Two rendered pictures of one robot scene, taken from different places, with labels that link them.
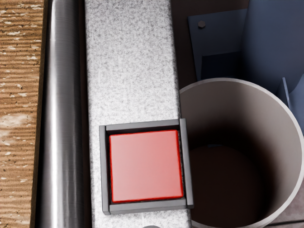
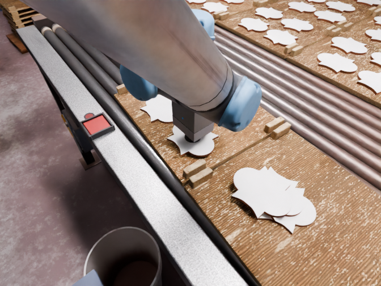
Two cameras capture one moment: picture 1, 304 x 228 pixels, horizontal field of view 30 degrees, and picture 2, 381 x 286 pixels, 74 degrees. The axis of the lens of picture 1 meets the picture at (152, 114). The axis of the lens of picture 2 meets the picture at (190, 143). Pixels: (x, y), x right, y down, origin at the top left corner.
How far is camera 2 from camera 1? 72 cm
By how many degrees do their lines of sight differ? 59
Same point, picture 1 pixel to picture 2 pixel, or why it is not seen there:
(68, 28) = (142, 147)
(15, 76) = (145, 123)
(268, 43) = not seen: outside the picture
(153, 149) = (96, 127)
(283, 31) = not seen: outside the picture
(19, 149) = (132, 111)
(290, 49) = not seen: outside the picture
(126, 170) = (101, 121)
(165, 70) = (103, 150)
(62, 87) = (132, 132)
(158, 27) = (112, 160)
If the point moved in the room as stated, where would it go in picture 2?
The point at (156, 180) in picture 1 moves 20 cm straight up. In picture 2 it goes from (92, 122) to (67, 59)
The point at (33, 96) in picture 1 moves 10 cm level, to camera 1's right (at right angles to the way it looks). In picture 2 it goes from (136, 121) to (105, 138)
